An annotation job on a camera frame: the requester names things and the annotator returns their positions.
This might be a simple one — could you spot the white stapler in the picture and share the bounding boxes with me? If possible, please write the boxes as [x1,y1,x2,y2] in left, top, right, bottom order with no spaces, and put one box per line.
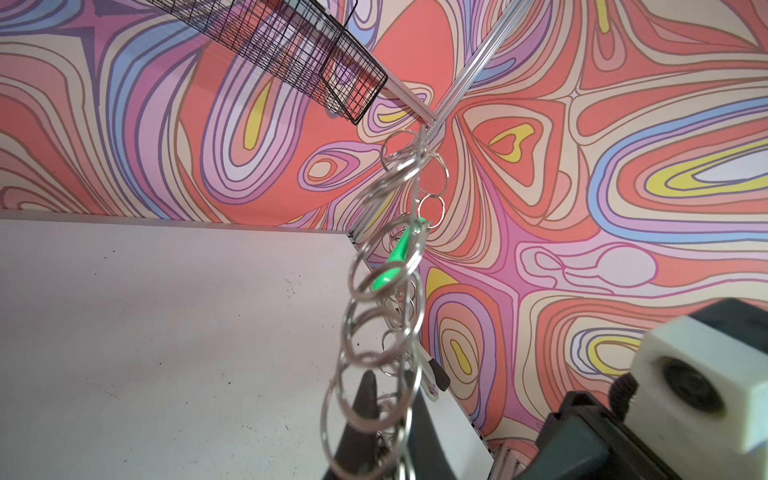
[418,347,450,402]

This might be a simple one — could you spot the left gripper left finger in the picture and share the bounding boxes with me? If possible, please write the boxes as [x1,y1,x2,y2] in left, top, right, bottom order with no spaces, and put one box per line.
[334,370,379,476]

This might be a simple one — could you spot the metal disc with keyrings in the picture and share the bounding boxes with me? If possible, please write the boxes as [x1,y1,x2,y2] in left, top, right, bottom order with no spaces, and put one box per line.
[319,130,442,479]

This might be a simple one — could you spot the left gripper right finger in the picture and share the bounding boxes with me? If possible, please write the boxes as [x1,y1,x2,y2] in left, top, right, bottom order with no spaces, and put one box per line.
[406,389,456,480]

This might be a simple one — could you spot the key with green tag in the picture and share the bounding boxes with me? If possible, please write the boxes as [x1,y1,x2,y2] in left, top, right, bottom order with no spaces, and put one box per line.
[371,215,428,291]

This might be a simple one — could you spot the black wire basket back wall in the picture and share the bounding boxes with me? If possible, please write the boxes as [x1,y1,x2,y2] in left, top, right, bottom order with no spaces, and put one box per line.
[151,1,388,124]

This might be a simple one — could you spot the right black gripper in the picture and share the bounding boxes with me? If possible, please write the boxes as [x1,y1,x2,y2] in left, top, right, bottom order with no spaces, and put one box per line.
[517,391,679,480]

